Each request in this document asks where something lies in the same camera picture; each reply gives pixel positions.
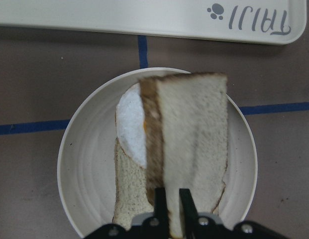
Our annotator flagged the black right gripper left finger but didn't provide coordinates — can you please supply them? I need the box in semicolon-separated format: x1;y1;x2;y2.
154;188;169;224

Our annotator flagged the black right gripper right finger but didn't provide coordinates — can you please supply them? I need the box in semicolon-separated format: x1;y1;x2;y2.
179;188;198;224

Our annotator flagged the white bread slice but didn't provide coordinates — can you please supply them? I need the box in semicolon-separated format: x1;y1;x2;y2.
139;73;228;239

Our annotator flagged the bread slice on plate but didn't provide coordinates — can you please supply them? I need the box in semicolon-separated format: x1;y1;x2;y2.
112;139;153;230

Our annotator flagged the cream round plate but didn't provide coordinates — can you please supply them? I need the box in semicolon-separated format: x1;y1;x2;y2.
57;67;258;238

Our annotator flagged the fried egg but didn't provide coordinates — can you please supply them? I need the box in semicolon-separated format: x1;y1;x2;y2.
115;83;147;169

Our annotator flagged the cream bear tray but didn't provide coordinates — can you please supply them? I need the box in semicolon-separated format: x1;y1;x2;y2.
0;0;307;45

